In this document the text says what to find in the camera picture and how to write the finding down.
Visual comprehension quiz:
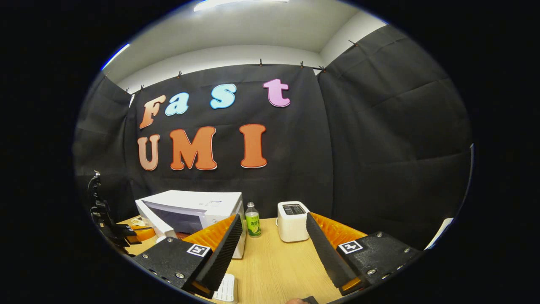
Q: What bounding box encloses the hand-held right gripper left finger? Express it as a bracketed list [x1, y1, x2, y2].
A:
[132, 213, 244, 299]

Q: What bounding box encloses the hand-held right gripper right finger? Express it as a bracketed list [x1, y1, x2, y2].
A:
[306, 212, 423, 297]

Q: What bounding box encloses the white microwave oven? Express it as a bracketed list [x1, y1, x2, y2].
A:
[135, 190, 246, 259]

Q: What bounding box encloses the small white ribbed dish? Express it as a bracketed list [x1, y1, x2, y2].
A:
[211, 273, 238, 303]

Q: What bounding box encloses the green label plastic bottle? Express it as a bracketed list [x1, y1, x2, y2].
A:
[245, 202, 262, 238]

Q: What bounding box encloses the white toaster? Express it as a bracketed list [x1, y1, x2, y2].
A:
[277, 201, 311, 243]

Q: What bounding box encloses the black backdrop cloth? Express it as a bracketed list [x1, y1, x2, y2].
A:
[73, 24, 472, 252]

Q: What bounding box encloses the ceiling light strip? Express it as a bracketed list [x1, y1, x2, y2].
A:
[101, 43, 130, 70]
[194, 0, 292, 11]

